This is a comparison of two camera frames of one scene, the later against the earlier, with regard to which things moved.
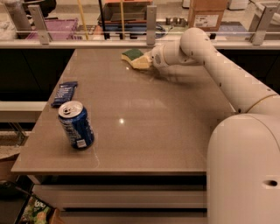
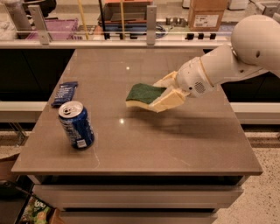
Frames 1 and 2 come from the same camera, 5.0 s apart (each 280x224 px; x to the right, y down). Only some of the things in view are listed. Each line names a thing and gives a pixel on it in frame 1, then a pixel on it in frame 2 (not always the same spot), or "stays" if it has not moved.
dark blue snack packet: (65, 94) stays
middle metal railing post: (151, 24) stays
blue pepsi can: (74, 119) stays
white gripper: (157, 58) → (192, 77)
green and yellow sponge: (131, 54) → (141, 94)
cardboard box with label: (206, 14) stays
